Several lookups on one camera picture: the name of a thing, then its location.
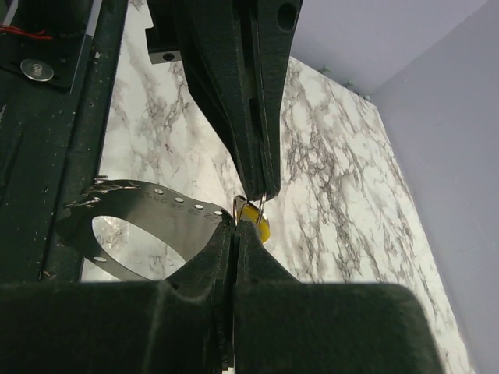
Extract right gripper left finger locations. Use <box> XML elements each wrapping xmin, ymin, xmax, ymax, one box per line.
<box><xmin>1</xmin><ymin>223</ymin><xmax>234</xmax><ymax>373</ymax></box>

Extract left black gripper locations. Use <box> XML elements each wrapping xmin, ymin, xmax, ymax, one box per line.
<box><xmin>145</xmin><ymin>0</ymin><xmax>303</xmax><ymax>200</ymax></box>

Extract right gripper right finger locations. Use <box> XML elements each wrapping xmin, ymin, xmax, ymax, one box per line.
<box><xmin>233</xmin><ymin>222</ymin><xmax>444</xmax><ymax>373</ymax></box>

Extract yellow key tag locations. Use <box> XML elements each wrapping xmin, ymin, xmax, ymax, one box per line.
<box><xmin>239</xmin><ymin>203</ymin><xmax>271</xmax><ymax>243</ymax></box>

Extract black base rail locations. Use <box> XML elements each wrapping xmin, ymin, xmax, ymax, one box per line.
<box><xmin>1</xmin><ymin>1</ymin><xmax>128</xmax><ymax>284</ymax></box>

